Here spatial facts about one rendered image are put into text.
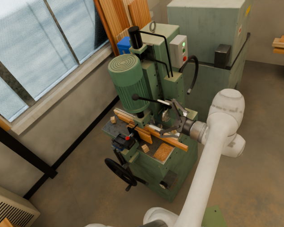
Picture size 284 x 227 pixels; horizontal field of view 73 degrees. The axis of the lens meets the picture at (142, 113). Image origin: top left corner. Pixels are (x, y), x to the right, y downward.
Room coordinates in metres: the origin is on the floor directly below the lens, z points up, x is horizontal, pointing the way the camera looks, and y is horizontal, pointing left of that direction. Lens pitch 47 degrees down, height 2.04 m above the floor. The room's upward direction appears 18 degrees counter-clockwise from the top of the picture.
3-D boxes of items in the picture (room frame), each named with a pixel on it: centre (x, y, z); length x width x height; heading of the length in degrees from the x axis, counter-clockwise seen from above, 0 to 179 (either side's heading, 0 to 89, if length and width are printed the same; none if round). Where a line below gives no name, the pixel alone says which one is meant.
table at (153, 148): (0.85, 0.12, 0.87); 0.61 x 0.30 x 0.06; 40
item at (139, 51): (0.98, -0.10, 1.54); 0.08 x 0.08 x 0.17; 40
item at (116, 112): (0.93, 0.02, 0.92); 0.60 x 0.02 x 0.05; 40
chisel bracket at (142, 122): (0.90, 0.00, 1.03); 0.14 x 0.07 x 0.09; 130
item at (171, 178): (0.60, -0.05, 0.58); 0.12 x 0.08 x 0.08; 130
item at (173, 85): (0.91, -0.25, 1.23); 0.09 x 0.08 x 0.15; 130
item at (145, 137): (0.84, 0.07, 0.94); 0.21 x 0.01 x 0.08; 40
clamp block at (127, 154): (0.79, 0.18, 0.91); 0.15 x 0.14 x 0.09; 40
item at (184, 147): (0.86, -0.01, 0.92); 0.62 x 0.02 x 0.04; 40
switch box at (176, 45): (0.98, -0.32, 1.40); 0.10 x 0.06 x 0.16; 130
